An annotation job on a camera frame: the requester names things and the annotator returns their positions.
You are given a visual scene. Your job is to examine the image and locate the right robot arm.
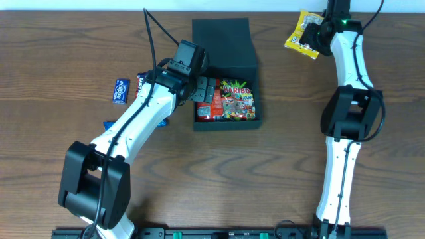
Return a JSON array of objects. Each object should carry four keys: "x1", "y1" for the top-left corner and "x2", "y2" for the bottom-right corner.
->
[{"x1": 300, "y1": 19, "x2": 386, "y2": 238}]

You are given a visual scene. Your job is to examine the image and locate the dark green box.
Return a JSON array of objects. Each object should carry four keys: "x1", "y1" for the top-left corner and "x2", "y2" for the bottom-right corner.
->
[{"x1": 192, "y1": 18, "x2": 262, "y2": 131}]

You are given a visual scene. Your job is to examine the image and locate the red snack bag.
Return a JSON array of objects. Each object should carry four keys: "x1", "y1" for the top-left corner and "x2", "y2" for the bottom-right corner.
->
[{"x1": 196, "y1": 87, "x2": 230, "y2": 122}]

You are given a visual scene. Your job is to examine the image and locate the blue Oreo cookie pack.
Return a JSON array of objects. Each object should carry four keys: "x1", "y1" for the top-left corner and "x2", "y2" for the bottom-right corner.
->
[{"x1": 103, "y1": 118, "x2": 169, "y2": 131}]

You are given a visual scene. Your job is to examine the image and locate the black Haribo candy bag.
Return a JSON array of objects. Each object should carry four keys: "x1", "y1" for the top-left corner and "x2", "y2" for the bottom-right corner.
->
[{"x1": 220, "y1": 78, "x2": 256, "y2": 121}]

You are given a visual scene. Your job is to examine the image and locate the blue Eclipse gum pack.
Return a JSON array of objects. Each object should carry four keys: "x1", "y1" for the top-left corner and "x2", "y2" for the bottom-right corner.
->
[{"x1": 112, "y1": 78, "x2": 130, "y2": 104}]

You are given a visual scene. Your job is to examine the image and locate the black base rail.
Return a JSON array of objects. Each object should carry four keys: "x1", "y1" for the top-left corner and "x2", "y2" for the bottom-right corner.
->
[{"x1": 50, "y1": 228, "x2": 388, "y2": 239}]

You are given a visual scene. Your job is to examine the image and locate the purple Dairy Milk bar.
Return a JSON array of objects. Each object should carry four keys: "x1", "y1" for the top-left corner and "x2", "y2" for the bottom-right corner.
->
[{"x1": 135, "y1": 72, "x2": 147, "y2": 99}]

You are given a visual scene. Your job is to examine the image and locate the yellow candy bag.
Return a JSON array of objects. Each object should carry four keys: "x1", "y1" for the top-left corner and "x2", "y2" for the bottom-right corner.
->
[{"x1": 284, "y1": 10, "x2": 323, "y2": 60}]

